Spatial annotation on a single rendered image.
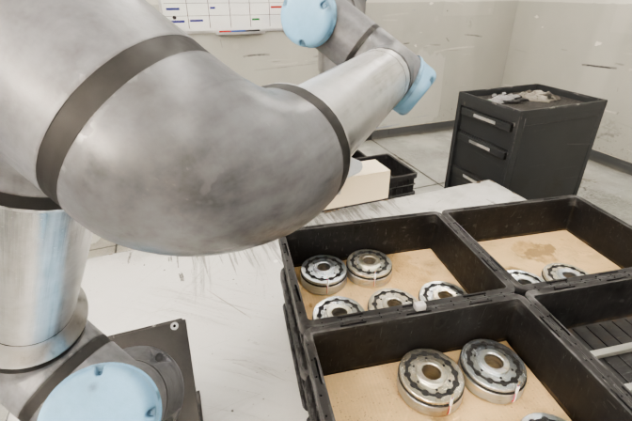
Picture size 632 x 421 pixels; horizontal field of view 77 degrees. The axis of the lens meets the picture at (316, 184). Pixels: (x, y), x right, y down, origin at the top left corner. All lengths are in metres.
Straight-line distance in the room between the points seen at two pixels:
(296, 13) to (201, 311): 0.76
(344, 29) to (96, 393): 0.51
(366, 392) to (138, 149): 0.61
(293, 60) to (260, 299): 2.89
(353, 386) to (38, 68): 0.64
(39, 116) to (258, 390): 0.76
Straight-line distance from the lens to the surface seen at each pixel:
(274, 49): 3.65
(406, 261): 0.99
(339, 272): 0.89
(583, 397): 0.76
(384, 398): 0.73
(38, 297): 0.43
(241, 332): 1.00
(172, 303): 1.11
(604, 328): 0.99
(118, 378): 0.54
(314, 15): 0.54
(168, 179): 0.18
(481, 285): 0.89
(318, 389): 0.60
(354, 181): 0.74
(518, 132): 2.19
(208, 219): 0.19
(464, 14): 4.58
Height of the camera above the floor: 1.42
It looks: 26 degrees down
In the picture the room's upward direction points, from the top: straight up
